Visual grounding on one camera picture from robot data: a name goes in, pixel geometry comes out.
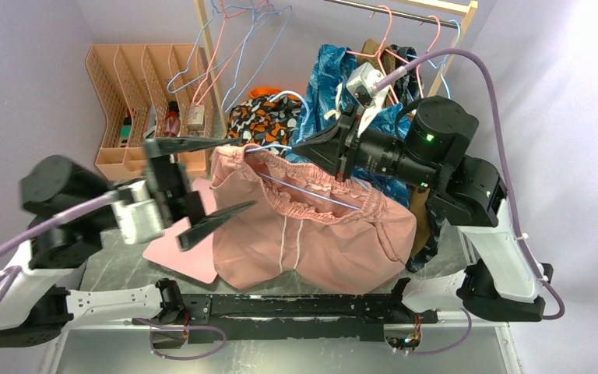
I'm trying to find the dark grey patterned shorts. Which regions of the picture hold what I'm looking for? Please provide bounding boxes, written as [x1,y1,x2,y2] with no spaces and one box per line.
[393,65,446,273]

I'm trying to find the light blue wire hanger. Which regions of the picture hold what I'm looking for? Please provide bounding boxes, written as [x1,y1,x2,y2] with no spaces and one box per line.
[244,90,367,212]

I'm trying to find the pink flat board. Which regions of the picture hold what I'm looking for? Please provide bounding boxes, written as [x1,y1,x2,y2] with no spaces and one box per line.
[142,177,223,286]

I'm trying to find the wooden clothes rack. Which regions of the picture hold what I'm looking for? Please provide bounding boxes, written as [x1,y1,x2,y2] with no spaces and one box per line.
[192,0,479,163]

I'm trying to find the pink hanger with brown shorts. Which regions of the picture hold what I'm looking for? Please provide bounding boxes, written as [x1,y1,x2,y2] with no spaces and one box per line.
[381,15,442,101]

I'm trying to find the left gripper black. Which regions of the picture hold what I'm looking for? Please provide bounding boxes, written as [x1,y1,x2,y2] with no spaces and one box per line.
[130,137,262,248]

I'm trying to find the brown shorts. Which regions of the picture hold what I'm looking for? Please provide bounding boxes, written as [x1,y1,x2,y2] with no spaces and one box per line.
[356,39,445,267]

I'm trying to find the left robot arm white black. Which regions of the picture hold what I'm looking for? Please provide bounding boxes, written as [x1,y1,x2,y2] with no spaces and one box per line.
[0,136,252,348]

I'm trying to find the purple cable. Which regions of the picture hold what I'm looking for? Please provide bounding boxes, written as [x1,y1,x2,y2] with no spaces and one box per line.
[0,189,125,331]
[371,48,566,321]

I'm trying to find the peach plastic file organizer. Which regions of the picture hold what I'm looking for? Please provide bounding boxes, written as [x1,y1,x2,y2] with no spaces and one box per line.
[86,44,220,181]

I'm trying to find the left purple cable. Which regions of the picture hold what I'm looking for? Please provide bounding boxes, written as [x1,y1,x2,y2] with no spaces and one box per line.
[0,189,125,331]

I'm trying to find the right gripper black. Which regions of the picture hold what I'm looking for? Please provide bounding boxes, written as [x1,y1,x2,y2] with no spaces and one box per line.
[293,103,438,190]

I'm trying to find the pink hanger with blue shorts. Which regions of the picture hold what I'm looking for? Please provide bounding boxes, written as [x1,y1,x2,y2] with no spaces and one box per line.
[348,5,393,76]

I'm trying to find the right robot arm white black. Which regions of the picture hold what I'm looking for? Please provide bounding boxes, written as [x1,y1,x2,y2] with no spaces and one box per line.
[293,96,553,323]

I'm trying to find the blue hanger with grey shorts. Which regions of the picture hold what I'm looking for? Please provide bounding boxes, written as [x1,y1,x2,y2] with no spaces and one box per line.
[406,19,463,101]

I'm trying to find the orange camouflage shorts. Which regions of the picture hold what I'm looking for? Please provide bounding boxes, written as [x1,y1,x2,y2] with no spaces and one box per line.
[225,93,303,146]

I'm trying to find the pink hanger on left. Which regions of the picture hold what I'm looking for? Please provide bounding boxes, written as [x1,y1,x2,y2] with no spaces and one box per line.
[192,1,275,104]

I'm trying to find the pink shorts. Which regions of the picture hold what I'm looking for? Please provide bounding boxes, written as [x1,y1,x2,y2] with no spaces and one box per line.
[211,145,417,295]

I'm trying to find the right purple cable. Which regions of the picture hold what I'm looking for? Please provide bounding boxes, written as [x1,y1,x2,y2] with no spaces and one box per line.
[371,48,566,321]

